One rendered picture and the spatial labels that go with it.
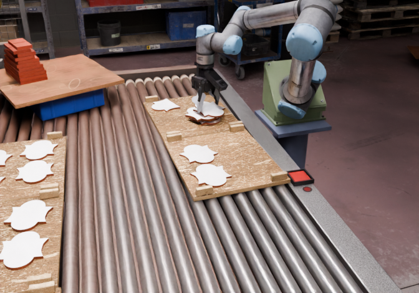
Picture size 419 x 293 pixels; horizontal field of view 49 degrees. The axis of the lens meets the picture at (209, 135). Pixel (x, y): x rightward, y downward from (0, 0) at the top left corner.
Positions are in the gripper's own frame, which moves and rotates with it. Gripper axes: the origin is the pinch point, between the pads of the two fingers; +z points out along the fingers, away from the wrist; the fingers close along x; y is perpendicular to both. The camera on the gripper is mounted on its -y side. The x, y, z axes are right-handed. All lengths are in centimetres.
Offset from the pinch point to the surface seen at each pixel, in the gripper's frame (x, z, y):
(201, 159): 27.9, 4.0, -24.6
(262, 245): 44, 7, -68
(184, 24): -261, 63, 317
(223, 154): 18.3, 4.9, -26.7
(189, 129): 13.7, 4.8, -2.2
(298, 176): 10, 6, -55
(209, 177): 34.0, 4.0, -35.5
